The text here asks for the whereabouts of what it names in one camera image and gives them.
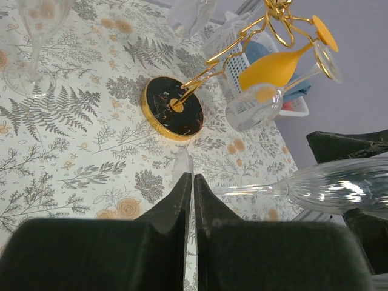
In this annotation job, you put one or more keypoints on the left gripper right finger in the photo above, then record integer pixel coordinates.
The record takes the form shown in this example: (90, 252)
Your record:
(235, 254)

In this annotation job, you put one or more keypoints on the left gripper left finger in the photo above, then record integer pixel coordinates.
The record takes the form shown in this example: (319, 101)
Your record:
(147, 253)

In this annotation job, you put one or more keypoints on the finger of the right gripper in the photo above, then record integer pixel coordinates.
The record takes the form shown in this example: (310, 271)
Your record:
(328, 146)
(372, 236)

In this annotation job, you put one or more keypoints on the tall clear flute glass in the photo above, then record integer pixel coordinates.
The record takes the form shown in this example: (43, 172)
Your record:
(332, 187)

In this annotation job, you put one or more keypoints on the yellow plastic goblet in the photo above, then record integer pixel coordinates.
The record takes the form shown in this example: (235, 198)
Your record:
(323, 34)

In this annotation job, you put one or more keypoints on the gold wine glass rack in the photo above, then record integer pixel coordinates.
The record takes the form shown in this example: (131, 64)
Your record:
(173, 109)

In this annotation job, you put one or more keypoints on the short clear wine glass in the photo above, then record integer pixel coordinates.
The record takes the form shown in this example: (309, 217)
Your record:
(188, 17)

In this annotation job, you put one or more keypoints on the plain clear flute glass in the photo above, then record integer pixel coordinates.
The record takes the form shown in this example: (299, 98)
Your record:
(42, 19)

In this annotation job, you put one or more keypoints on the red cloth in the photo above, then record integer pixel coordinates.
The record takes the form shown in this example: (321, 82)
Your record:
(288, 106)

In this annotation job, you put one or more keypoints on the blue folded cloth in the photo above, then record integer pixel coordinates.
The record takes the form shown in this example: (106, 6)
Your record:
(276, 69)

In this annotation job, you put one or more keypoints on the white plastic basket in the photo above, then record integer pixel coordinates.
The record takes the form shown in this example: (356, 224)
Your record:
(259, 45)

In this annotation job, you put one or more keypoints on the floral table mat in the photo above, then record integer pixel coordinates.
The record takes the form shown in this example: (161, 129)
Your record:
(85, 151)

